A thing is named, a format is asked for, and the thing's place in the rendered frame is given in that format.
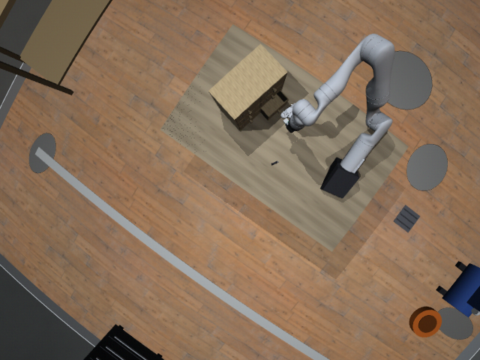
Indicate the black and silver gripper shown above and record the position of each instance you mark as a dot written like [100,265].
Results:
[289,125]

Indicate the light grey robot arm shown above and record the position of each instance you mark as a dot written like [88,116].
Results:
[379,53]

